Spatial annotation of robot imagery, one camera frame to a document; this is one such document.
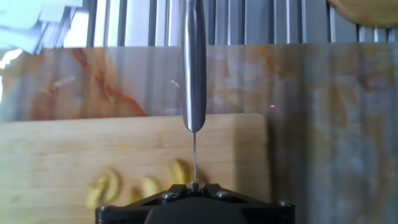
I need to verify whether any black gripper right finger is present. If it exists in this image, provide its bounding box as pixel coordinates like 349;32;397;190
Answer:
197;183;223;194

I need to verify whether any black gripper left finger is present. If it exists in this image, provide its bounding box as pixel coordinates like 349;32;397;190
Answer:
169;183;194;194

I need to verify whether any steel cleaver knife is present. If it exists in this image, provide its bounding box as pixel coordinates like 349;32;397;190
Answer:
178;0;208;191

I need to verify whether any wooden cutting board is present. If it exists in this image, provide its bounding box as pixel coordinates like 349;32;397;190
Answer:
0;113;271;224

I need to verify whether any orange marbled table mat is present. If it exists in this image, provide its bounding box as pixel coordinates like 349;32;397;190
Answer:
0;42;398;224

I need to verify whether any stack of white papers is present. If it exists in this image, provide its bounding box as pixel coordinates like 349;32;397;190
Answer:
0;0;84;54

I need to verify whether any round wooden disc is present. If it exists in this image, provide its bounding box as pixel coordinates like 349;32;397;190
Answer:
326;0;398;29

